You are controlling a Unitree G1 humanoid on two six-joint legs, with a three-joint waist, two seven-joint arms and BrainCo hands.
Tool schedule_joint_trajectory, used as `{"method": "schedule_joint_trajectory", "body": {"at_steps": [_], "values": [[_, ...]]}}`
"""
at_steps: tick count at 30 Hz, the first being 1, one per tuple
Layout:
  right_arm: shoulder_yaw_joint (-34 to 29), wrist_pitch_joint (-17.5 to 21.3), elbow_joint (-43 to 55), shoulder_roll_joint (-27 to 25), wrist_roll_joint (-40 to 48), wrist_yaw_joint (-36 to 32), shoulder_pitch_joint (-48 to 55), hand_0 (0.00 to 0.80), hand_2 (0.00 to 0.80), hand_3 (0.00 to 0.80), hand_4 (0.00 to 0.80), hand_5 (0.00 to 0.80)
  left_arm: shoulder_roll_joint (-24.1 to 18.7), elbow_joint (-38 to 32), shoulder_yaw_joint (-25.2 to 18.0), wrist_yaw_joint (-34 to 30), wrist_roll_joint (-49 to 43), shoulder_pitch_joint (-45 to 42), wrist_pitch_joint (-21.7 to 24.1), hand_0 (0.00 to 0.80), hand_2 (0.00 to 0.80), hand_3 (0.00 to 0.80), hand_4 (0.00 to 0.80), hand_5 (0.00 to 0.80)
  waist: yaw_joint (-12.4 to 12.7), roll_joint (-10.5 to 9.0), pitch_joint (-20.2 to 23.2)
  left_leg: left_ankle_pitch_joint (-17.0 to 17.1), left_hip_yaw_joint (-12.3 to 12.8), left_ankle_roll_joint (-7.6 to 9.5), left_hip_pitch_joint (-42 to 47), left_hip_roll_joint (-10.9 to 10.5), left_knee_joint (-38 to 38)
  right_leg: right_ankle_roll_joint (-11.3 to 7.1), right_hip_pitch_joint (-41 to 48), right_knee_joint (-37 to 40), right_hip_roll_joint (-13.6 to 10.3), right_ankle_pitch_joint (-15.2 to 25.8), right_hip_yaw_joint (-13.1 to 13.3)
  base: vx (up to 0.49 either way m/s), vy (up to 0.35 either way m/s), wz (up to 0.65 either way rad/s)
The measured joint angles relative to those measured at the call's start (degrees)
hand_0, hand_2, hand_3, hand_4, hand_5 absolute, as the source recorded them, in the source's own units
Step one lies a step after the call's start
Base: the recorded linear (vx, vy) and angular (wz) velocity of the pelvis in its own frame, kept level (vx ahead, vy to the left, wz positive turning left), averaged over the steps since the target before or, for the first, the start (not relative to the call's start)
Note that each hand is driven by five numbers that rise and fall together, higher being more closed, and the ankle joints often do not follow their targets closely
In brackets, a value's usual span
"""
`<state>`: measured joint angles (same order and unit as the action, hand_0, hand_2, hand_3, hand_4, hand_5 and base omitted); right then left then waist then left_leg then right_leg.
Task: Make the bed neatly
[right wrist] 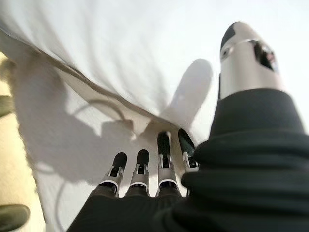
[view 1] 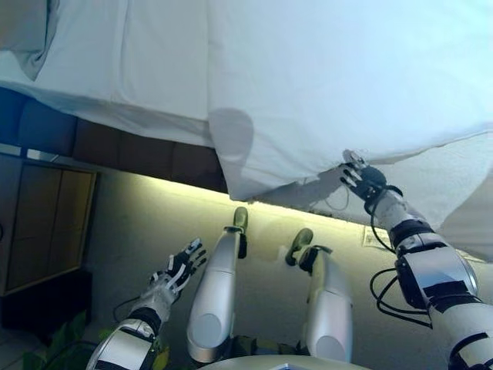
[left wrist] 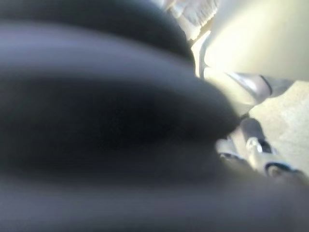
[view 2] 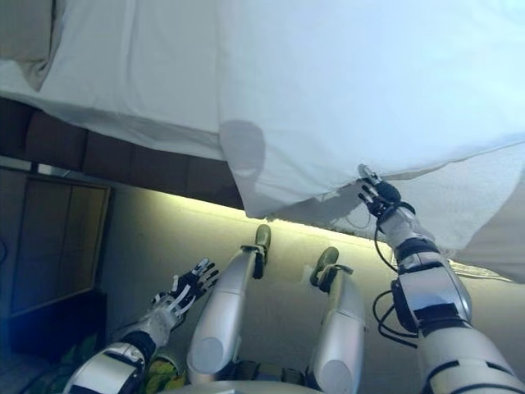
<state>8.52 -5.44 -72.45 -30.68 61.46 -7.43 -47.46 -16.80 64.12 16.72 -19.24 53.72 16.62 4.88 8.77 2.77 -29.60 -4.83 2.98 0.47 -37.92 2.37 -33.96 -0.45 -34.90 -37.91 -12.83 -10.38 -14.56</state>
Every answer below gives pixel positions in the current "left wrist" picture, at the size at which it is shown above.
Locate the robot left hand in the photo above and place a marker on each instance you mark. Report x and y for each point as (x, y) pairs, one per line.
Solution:
(96, 120)

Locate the white textured bed sheet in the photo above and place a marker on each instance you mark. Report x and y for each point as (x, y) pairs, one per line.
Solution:
(195, 12)

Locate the robot left foot silver ankle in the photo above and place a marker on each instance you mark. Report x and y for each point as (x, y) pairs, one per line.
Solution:
(243, 82)

